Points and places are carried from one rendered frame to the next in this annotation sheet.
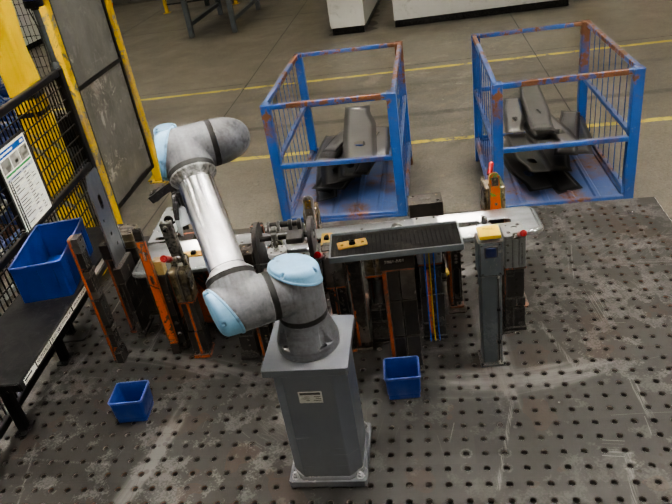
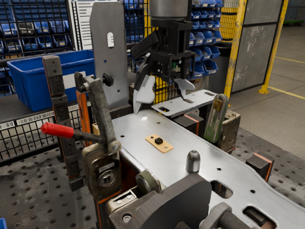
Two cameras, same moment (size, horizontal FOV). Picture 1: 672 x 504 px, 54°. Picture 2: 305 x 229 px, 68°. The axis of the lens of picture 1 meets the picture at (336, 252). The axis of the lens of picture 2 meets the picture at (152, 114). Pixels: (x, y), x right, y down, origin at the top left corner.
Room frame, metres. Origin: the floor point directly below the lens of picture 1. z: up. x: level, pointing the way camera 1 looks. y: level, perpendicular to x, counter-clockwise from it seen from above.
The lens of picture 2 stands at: (1.64, 0.13, 1.35)
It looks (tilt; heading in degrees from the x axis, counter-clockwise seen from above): 27 degrees down; 47
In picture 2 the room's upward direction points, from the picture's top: straight up
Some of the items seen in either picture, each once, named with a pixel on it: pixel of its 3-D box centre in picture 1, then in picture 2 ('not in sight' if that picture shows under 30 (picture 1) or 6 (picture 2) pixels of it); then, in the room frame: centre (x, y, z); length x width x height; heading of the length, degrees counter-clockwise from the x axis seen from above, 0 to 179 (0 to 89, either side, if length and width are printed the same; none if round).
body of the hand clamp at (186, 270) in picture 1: (192, 311); (107, 206); (1.83, 0.51, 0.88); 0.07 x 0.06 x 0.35; 174
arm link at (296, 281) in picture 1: (294, 286); not in sight; (1.27, 0.11, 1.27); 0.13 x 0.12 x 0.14; 107
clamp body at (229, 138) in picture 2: not in sight; (218, 162); (2.19, 0.41, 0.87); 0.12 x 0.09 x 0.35; 174
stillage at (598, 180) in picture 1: (544, 121); not in sight; (3.98, -1.47, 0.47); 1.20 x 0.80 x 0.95; 171
